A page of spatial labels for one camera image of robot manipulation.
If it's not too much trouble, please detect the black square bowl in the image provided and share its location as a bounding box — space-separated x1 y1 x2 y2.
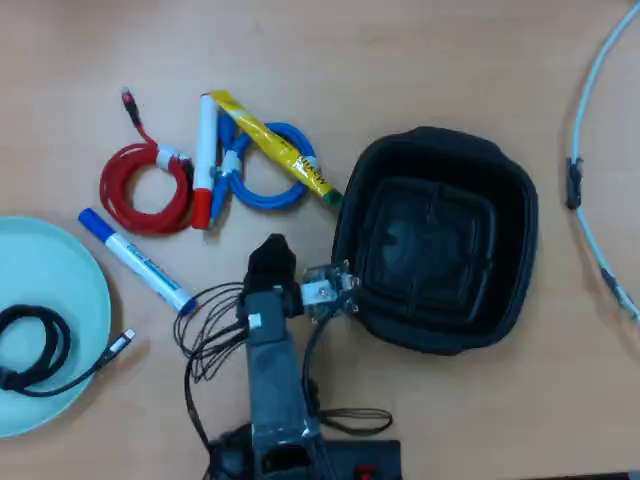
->
330 126 540 357

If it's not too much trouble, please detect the red capped white marker pen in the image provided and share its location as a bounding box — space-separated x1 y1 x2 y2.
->
191 93 220 231

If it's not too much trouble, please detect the coiled black cable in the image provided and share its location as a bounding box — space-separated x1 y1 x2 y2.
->
0 304 137 399

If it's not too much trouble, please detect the light grey cable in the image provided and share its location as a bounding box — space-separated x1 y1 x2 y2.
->
565 2 640 324

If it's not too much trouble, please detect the thin black wire bundle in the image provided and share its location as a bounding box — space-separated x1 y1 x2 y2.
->
172 282 251 451

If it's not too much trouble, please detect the light teal plate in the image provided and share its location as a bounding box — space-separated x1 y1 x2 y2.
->
0 215 112 440

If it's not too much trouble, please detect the bare circuit board camera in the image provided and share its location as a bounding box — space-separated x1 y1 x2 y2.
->
299 259 361 326

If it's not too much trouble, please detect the coiled red cable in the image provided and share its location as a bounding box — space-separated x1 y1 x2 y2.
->
98 87 196 236

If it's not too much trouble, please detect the thin black wire loop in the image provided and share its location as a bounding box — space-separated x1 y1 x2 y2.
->
319 407 394 437

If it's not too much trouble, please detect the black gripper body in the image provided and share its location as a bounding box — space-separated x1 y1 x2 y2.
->
238 273 305 349

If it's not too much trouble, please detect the yellow tube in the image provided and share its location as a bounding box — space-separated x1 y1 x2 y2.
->
208 89 345 209

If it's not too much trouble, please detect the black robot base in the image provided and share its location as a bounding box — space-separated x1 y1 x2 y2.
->
207 422 404 480

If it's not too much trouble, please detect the blue capped white marker pen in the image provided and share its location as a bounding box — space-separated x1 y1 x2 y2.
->
77 207 199 318

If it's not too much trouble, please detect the coiled blue cable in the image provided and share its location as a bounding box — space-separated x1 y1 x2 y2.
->
209 112 319 229

